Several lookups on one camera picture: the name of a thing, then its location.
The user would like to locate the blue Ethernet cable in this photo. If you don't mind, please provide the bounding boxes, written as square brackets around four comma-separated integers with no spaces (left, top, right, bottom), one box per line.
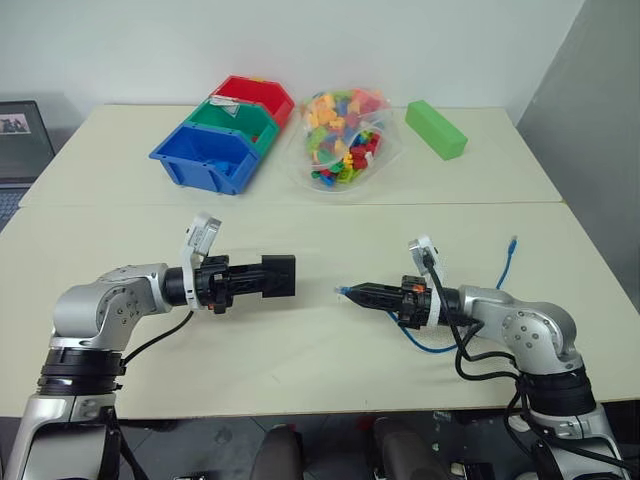
[333,234,520,355]

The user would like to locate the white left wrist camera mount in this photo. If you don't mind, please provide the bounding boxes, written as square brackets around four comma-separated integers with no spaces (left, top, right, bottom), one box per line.
[180,211,222,310]

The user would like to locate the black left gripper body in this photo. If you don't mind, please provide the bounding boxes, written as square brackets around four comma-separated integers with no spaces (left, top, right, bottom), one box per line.
[193,253,237,316]

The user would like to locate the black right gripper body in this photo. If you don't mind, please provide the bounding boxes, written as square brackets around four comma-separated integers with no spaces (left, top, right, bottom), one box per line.
[396,272,431,332]

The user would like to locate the white packet in bin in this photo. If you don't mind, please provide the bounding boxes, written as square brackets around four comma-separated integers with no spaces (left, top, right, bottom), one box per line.
[207,96,243,119]

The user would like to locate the dark rounded shape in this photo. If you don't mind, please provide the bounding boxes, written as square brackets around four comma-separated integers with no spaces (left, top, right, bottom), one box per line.
[370,416,449,480]
[261,423,305,480]

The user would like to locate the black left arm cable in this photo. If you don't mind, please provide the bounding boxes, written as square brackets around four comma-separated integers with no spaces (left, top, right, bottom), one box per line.
[118,308,197,374]

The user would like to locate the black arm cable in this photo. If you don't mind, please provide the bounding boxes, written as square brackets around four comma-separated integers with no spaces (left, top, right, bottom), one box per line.
[419,248,537,442]
[118,308,197,374]

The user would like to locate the small black box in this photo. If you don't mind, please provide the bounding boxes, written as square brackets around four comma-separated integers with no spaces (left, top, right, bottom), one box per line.
[259,254,298,301]

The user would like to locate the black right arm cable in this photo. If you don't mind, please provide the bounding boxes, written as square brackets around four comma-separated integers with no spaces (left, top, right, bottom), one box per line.
[419,248,537,442]

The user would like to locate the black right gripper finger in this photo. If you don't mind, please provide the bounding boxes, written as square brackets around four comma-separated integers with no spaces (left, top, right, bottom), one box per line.
[351,294,404,312]
[345,281,404,298]

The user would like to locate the clear bag of toy bricks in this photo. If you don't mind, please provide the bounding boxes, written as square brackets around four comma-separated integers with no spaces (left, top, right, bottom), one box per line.
[287,87,404,197]

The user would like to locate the dark laptop computer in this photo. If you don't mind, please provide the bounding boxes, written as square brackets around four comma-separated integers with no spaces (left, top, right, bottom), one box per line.
[0,99,57,232]

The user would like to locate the blue toy pieces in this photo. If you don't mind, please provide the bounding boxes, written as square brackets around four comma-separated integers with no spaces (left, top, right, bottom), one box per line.
[200,156,242,178]

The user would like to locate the green plastic storage bin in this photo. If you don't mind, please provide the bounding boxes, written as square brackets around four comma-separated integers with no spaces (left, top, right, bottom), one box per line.
[180,97,281,157]

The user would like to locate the blue plastic storage bin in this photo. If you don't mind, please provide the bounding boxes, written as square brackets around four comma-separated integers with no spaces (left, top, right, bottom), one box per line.
[148,123,261,196]

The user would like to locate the red plastic storage bin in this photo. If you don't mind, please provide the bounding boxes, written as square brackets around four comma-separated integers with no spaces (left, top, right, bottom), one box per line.
[208,74,296,129]

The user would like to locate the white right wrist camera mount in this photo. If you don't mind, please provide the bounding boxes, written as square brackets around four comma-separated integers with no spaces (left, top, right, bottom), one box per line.
[406,233,447,330]

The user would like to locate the green rectangular block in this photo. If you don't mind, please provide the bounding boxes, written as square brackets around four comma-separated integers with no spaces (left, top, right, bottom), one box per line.
[404,99,470,162]

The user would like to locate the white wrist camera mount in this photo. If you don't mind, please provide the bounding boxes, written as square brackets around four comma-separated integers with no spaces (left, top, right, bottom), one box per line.
[180,211,222,310]
[406,233,447,330]

